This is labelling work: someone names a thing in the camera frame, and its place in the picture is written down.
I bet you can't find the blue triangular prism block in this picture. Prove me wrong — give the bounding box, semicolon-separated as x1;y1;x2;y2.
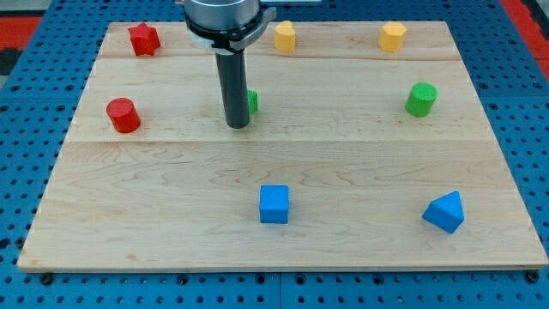
422;191;465;233

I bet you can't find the light wooden board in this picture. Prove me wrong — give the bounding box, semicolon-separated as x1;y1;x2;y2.
18;21;548;273

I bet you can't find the yellow heart block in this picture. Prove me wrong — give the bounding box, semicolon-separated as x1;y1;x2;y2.
274;21;296;52

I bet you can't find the blue cube block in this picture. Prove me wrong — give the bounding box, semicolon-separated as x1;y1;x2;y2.
259;185;290;224

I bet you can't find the green block behind rod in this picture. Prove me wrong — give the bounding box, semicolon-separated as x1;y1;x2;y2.
247;89;259;115

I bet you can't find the yellow hexagon block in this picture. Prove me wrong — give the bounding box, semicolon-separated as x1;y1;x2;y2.
378;21;407;52

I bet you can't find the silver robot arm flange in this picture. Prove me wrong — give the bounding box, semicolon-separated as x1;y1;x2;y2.
183;0;277;55

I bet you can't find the green cylinder block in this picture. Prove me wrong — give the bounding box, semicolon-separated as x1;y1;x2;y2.
405;82;438;118

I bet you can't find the black cylindrical pointer rod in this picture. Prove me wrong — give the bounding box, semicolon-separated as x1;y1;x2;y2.
215;51;250;129

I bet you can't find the red star block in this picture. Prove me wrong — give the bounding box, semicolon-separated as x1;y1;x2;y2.
128;22;160;56

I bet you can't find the red cylinder block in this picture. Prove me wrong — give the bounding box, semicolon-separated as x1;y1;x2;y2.
106;97;141;133

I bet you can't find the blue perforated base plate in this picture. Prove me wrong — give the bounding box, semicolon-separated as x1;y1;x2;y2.
1;0;548;308

